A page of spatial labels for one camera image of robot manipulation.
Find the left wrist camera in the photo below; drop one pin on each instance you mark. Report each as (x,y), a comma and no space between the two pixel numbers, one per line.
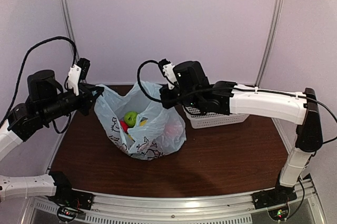
(77,73)

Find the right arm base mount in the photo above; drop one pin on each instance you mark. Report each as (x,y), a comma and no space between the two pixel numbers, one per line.
(275,201)

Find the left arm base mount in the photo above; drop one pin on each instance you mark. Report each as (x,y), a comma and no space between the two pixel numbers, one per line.
(71,204)

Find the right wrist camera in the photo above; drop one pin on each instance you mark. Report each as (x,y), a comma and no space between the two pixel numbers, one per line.
(166,68)

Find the white perforated plastic basket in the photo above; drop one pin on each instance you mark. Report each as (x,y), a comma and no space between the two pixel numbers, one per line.
(218,121)

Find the aluminium corner post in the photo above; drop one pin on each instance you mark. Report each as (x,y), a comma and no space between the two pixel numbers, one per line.
(277,10)
(67,20)

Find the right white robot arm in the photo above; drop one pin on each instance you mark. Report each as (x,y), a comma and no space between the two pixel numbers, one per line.
(298,108)

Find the right aluminium corner post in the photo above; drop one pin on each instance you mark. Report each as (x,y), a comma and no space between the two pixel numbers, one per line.
(277,10)

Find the left aluminium corner post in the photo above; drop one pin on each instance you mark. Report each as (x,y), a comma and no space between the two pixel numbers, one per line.
(67,20)

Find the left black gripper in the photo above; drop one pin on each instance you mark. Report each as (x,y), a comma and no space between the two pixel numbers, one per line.
(87,98)

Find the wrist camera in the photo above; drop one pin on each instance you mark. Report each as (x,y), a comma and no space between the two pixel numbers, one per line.
(77,73)
(166,68)

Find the light blue printed plastic bag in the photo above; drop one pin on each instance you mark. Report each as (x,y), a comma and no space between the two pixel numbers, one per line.
(158,132)

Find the aluminium front rail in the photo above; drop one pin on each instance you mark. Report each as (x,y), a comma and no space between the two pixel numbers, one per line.
(235,208)

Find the green apple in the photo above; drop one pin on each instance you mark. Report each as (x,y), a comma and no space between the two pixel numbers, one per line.
(130,118)

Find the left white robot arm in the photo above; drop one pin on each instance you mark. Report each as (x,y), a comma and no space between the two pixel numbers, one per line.
(27,133)

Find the red fruit in bag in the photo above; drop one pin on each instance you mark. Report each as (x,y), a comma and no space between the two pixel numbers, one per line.
(124,126)

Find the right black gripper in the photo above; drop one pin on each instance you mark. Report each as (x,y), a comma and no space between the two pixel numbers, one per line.
(168,102)

